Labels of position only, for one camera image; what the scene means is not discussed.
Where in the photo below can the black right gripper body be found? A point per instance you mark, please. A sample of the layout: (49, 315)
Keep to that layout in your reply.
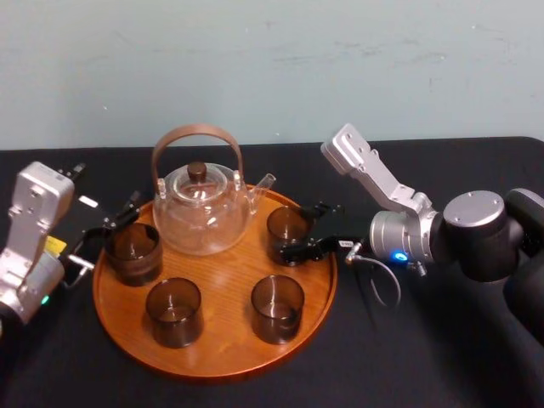
(355, 231)

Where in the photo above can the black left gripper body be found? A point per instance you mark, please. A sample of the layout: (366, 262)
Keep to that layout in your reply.
(83, 217)

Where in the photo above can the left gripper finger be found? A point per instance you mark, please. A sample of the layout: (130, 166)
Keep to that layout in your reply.
(73, 171)
(121, 214)

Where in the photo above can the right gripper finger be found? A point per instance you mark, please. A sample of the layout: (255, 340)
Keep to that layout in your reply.
(308, 251)
(321, 210)

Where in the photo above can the smoky brown glass cup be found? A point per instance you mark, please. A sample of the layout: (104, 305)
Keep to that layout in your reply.
(175, 323)
(134, 263)
(277, 323)
(285, 231)

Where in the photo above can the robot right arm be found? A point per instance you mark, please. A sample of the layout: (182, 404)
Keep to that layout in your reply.
(472, 234)

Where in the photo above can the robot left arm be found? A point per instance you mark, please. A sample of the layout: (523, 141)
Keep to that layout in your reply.
(32, 221)

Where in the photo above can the round wooden tray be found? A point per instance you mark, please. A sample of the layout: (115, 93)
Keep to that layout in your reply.
(221, 306)

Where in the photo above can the glass teapot lid, wooden knob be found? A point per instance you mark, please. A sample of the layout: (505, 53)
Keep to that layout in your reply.
(196, 176)

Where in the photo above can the black table cloth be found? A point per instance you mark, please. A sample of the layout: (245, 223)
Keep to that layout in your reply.
(425, 361)

